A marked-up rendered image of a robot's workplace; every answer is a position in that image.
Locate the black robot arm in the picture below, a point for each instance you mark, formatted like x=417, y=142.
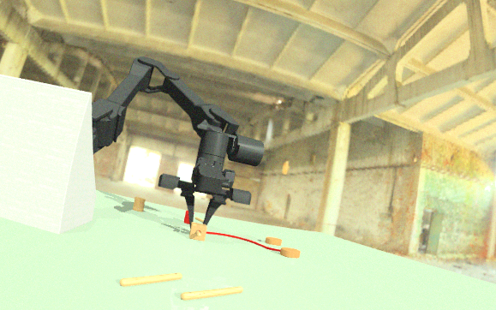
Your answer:
x=208, y=120

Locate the light wooden block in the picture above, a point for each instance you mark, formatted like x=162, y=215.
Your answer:
x=196, y=226

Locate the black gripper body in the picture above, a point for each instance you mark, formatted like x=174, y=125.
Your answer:
x=172, y=182

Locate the small wooden spool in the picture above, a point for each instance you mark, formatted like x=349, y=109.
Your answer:
x=138, y=204

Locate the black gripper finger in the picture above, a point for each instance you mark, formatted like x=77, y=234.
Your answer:
x=212, y=207
x=190, y=205

